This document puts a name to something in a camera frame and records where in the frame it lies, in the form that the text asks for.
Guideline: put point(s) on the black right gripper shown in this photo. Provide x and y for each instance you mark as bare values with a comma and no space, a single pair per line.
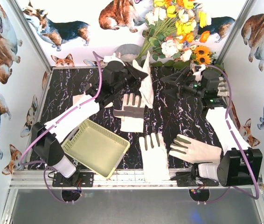
181,84

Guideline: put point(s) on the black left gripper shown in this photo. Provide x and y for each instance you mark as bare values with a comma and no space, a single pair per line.
130,76

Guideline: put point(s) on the work glove with grey band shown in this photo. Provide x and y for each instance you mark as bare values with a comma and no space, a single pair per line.
146,88

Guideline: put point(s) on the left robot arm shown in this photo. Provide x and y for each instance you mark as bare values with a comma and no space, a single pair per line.
47,138

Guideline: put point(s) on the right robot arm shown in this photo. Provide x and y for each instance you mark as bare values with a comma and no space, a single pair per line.
241,164

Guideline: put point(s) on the yellow-green storage basket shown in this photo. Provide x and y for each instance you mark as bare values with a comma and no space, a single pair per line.
96,147

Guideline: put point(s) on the far right work glove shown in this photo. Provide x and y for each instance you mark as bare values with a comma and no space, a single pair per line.
223,90

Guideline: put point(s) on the grey bucket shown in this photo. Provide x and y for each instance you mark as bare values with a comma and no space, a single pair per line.
127,53

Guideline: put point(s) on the white green work glove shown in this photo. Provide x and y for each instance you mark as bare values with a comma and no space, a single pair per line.
131,114

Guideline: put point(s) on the front right white glove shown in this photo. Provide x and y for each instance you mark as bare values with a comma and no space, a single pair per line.
194,151

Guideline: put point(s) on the artificial flower bouquet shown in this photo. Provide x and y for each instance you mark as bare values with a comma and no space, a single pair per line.
178,30

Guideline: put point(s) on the front centre white glove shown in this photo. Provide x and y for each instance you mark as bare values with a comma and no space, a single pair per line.
154,157

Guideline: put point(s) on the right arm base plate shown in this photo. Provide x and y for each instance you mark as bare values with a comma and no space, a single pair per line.
192,179

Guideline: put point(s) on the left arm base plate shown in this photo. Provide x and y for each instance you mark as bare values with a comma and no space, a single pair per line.
78,179

